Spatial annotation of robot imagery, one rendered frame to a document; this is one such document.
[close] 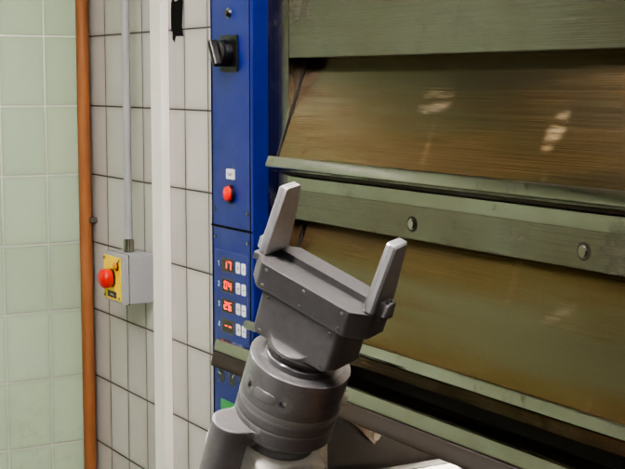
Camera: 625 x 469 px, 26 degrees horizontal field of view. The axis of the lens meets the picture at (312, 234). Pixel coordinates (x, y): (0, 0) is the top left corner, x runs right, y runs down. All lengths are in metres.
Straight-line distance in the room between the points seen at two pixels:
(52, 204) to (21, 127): 0.18
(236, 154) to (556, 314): 0.80
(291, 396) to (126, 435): 1.85
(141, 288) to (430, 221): 0.98
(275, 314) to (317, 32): 1.06
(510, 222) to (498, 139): 0.11
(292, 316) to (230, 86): 1.25
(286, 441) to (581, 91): 0.69
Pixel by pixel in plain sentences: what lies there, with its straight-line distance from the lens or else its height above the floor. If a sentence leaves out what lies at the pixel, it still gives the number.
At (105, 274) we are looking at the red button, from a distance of 2.73.
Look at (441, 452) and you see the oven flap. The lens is 1.66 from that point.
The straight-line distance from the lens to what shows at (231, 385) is 2.40.
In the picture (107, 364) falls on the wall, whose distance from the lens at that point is 3.02.
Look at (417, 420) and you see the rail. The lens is 1.70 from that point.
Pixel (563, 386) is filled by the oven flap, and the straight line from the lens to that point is 1.67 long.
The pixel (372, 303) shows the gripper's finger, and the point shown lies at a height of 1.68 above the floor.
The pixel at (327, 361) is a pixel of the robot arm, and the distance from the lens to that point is 1.10.
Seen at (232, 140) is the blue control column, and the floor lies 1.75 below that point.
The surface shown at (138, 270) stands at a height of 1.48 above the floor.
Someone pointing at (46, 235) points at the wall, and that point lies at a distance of 3.02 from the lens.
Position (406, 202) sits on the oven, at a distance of 1.92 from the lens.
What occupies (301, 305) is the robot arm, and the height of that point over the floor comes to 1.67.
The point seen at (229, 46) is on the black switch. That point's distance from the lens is 2.31.
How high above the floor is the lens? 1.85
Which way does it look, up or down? 6 degrees down
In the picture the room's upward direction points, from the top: straight up
